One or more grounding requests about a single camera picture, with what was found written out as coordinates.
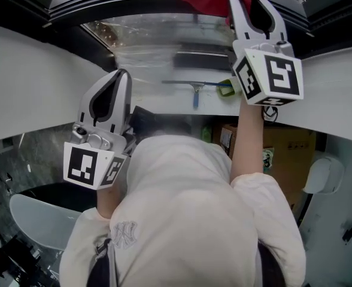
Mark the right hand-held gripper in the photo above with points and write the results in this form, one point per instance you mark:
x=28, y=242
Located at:
x=279, y=76

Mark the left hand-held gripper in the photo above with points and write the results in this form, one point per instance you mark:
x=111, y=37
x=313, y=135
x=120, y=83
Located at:
x=81, y=166

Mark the black window frame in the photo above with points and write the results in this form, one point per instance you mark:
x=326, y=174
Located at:
x=104, y=1

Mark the person's right forearm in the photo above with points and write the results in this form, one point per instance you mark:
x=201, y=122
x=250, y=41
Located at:
x=248, y=142

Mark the person's left forearm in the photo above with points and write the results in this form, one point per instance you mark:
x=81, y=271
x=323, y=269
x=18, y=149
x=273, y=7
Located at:
x=108, y=202

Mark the white window sill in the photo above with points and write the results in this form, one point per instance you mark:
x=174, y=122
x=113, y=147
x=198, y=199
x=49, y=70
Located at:
x=29, y=85

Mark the green scrubbing sponge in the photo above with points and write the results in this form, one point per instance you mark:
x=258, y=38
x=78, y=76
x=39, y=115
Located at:
x=227, y=91

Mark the green packet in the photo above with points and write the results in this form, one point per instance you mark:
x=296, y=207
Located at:
x=206, y=133

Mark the labelled small cardboard box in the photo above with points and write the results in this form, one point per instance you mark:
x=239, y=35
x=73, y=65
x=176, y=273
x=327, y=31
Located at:
x=225, y=139

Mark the person's white t-shirt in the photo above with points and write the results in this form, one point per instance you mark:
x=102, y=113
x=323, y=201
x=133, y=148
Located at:
x=179, y=205

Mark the white oval basin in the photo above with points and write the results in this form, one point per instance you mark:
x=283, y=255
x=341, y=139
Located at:
x=41, y=220

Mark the large brown cardboard box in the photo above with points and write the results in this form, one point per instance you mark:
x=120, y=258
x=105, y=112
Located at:
x=289, y=160

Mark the white wall dispenser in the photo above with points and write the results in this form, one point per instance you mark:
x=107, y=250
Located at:
x=324, y=175

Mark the black wall bracket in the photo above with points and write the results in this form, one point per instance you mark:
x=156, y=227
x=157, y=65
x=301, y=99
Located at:
x=350, y=235

